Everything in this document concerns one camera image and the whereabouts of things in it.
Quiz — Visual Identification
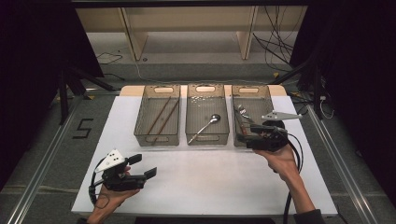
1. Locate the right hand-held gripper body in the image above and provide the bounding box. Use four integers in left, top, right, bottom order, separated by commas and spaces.
246, 110, 303, 153

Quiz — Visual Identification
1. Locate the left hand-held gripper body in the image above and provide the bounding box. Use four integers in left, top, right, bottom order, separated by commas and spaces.
94, 148, 148, 192

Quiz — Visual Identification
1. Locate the metal fork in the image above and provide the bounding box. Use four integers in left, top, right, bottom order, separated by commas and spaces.
237, 105, 251, 119

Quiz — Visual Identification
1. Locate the grey translucent plastic bin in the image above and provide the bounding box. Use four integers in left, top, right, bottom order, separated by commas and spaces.
231, 84, 282, 148
185, 83, 231, 147
134, 84, 181, 147

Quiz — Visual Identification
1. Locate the metal spoon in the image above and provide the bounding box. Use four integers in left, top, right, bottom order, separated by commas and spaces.
187, 113, 222, 145

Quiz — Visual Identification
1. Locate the brown wooden chopstick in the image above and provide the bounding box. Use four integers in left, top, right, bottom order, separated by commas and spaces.
152, 100, 180, 145
147, 96, 172, 135

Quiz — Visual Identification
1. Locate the person's left hand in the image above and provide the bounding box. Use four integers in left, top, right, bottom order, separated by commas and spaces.
90, 166, 141, 219

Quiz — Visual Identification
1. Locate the person's right hand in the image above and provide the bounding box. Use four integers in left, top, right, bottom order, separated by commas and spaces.
253, 144, 301, 185

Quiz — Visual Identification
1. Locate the white table cover sheet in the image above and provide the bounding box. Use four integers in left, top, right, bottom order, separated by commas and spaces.
71, 94, 339, 217

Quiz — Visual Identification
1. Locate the black metal stand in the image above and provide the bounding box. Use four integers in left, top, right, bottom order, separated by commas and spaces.
57, 66, 116, 125
269, 55, 325, 120

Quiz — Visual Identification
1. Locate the dark curtain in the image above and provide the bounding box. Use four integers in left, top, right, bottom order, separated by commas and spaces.
290, 0, 396, 206
0, 0, 104, 190

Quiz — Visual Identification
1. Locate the beige wooden furniture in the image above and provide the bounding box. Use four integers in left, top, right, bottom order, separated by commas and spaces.
74, 6, 307, 62

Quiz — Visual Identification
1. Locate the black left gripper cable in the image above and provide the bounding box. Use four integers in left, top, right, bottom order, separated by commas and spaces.
88, 158, 109, 208

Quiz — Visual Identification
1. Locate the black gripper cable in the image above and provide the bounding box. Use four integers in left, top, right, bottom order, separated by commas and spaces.
88, 158, 109, 208
281, 132, 304, 224

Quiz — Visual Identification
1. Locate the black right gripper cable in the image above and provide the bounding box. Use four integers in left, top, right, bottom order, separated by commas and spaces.
281, 132, 304, 224

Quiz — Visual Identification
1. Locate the aluminium floor rail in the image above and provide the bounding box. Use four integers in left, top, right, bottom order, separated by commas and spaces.
6, 96, 85, 224
306, 104, 379, 224

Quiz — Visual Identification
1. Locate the bundle of black cables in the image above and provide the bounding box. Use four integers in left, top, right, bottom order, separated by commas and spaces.
252, 6, 295, 73

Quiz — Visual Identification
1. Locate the thin black floor cable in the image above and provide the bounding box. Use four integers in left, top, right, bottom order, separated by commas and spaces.
94, 51, 124, 65

